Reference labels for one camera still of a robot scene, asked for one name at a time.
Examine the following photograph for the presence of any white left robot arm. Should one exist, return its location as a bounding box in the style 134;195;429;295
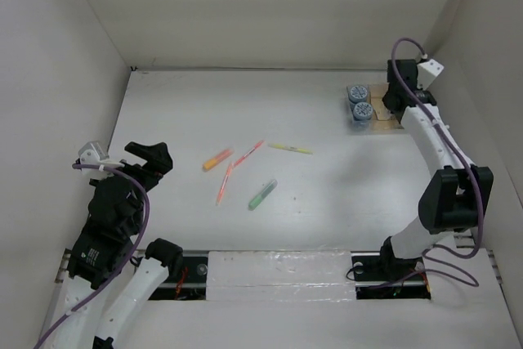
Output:
35;141;183;348

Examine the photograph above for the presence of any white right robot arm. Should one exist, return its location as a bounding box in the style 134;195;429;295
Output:
378;59;494;281

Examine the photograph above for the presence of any amber plastic container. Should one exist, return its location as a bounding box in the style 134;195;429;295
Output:
368;83;403;132

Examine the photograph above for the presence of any clear plastic container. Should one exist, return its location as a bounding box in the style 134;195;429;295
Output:
346;85;374;132

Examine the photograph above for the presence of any orange highlighter marker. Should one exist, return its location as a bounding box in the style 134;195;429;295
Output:
202;148;234;172

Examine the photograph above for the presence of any orange thin pen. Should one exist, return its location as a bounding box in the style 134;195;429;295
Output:
216;162;234;206

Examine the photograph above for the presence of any red thin pen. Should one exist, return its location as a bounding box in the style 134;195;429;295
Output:
233;140;265;168

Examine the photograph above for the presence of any green highlighter marker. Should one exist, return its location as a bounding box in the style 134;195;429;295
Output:
248;179;278;211

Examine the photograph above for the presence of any white foam front board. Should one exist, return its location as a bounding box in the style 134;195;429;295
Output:
206;250;356;303

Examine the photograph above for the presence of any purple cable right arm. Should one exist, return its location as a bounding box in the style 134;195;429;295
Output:
391;38;485;289

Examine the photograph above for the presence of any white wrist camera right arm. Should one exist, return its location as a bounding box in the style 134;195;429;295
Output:
417;55;445;90

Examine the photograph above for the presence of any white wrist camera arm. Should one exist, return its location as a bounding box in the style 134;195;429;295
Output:
417;55;445;90
74;141;123;175

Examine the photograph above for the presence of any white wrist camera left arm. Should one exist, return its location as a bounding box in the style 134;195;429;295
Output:
74;141;123;175

